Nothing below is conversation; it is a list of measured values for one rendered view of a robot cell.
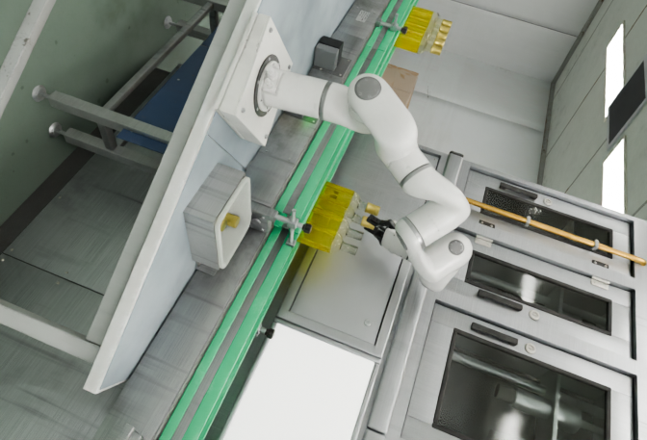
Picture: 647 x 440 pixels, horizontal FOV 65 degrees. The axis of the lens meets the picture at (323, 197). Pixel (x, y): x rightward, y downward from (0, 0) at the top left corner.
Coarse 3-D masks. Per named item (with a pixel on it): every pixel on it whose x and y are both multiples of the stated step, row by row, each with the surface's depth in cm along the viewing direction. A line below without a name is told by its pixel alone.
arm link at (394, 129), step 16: (352, 80) 113; (368, 80) 111; (384, 80) 112; (352, 96) 111; (368, 96) 110; (384, 96) 110; (368, 112) 109; (384, 112) 108; (400, 112) 108; (368, 128) 110; (384, 128) 108; (400, 128) 107; (416, 128) 109; (384, 144) 108; (400, 144) 107; (416, 144) 114; (384, 160) 115; (400, 160) 113; (416, 160) 113; (400, 176) 114
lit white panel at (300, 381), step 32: (288, 352) 148; (320, 352) 148; (256, 384) 141; (288, 384) 142; (320, 384) 143; (352, 384) 144; (256, 416) 136; (288, 416) 137; (320, 416) 138; (352, 416) 139
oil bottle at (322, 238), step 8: (312, 224) 158; (304, 232) 156; (312, 232) 156; (320, 232) 156; (328, 232) 157; (336, 232) 157; (304, 240) 158; (312, 240) 156; (320, 240) 155; (328, 240) 155; (336, 240) 155; (320, 248) 158; (328, 248) 156; (336, 248) 155
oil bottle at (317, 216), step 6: (312, 210) 161; (318, 210) 161; (312, 216) 160; (318, 216) 160; (324, 216) 160; (330, 216) 160; (336, 216) 161; (318, 222) 159; (324, 222) 159; (330, 222) 159; (336, 222) 159; (342, 222) 159; (348, 222) 160; (330, 228) 158; (336, 228) 158; (342, 228) 158; (348, 228) 160; (342, 234) 159
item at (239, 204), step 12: (240, 192) 133; (228, 204) 121; (240, 204) 137; (240, 216) 142; (216, 228) 119; (228, 228) 142; (240, 228) 142; (228, 240) 139; (240, 240) 140; (228, 252) 137
